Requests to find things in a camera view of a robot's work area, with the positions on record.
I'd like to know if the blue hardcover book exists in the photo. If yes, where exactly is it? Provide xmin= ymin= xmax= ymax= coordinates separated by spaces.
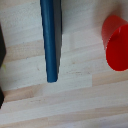
xmin=39 ymin=0 xmax=63 ymax=84

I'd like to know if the red plastic cup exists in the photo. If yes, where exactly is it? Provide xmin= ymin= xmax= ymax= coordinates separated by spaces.
xmin=101 ymin=14 xmax=128 ymax=72

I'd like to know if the black fabric storage box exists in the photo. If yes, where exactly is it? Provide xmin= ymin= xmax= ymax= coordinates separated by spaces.
xmin=0 ymin=22 xmax=7 ymax=110

